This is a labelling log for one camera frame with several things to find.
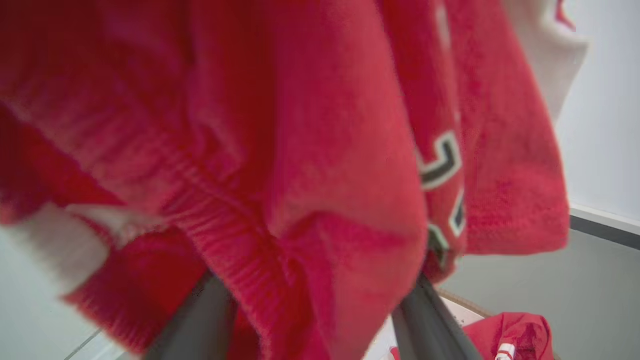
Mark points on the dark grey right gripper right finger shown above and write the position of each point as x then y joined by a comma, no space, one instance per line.
430,330

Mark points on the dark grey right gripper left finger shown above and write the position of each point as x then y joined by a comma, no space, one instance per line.
200,325

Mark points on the red garment with white stripes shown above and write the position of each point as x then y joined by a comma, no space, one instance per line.
520,332

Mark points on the red knit sweater white sleeves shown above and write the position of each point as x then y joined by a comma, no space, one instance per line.
325,125

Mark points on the white laundry basket brown rim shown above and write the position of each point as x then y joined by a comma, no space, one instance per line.
462,311

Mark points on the white and black baseboard strip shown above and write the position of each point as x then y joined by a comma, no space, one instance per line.
610,227

